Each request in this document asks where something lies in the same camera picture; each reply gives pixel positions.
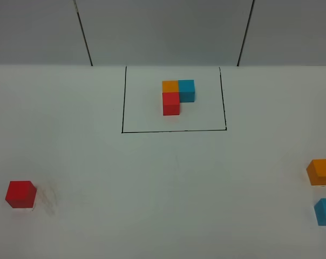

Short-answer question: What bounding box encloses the orange template block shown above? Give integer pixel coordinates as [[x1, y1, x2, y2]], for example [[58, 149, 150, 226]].
[[162, 80, 179, 93]]

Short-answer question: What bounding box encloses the blue template block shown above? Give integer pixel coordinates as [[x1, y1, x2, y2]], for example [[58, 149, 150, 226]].
[[178, 80, 195, 103]]

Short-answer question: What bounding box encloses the loose blue block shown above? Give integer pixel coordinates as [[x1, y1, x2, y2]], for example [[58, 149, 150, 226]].
[[314, 197, 326, 227]]

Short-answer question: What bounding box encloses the red template block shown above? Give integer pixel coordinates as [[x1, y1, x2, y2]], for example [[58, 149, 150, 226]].
[[162, 92, 180, 116]]

